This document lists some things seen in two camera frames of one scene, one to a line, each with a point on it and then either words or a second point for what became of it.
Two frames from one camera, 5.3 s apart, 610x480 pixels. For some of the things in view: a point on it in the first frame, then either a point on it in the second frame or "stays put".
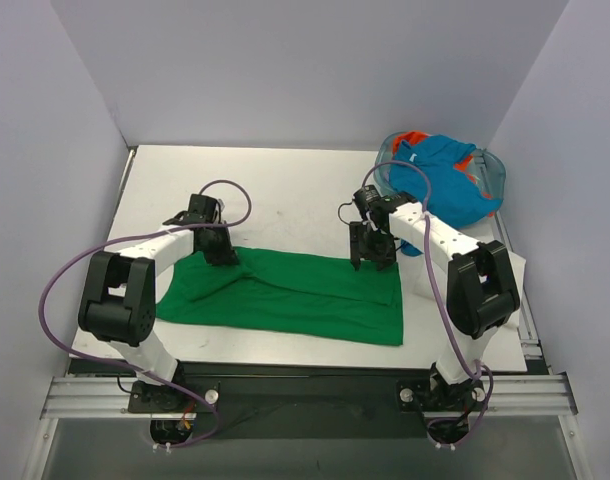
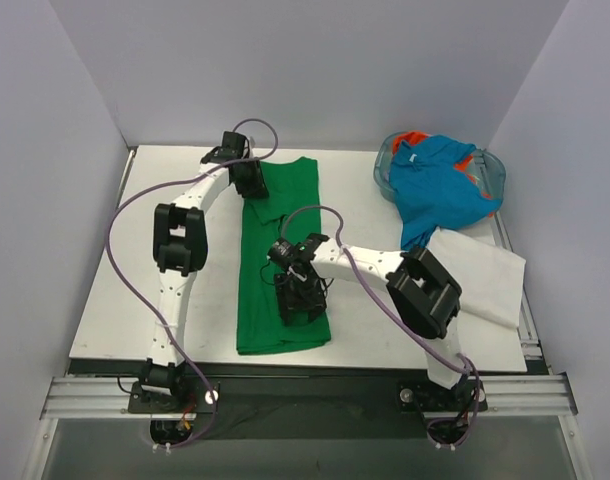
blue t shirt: [455, 199] stays put
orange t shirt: [411, 137] stays put
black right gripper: [372, 250] → [302, 304]
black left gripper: [220, 251] → [252, 185]
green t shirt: [287, 292] → [290, 211]
